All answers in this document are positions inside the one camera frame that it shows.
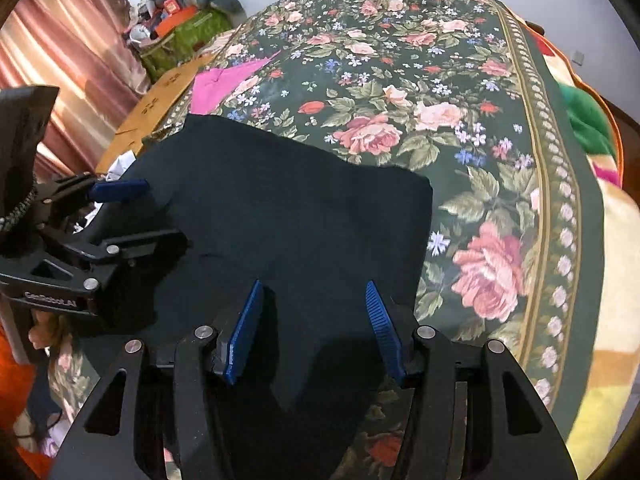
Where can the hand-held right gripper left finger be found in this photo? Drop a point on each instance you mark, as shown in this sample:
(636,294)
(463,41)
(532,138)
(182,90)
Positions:
(242,335)

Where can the black pants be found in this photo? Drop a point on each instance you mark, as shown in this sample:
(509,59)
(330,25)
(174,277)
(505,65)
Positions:
(280,210)

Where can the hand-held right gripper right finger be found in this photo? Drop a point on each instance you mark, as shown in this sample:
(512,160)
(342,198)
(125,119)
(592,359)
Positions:
(382,330)

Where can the crumpled white paper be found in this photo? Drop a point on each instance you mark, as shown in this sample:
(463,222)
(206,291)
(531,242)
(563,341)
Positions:
(117,167)

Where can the wooden lap desk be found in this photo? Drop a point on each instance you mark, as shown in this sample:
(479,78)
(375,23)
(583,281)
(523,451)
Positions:
(160,95)

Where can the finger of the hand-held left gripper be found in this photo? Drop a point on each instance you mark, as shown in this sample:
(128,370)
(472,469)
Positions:
(150,245)
(120,190)

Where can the pink cloth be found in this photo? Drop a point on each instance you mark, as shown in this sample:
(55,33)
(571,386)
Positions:
(225,82)

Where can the pink striped curtain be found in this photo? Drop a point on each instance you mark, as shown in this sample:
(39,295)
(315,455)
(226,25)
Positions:
(65,35)

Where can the orange box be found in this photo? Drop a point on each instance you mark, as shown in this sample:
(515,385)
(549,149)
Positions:
(172,12)

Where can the floral bedspread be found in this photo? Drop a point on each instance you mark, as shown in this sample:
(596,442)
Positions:
(400,85)

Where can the white wall socket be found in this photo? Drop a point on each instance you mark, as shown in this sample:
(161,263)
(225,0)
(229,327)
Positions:
(578,56)

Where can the colourful plush blanket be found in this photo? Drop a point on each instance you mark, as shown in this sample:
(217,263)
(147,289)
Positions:
(600,210)

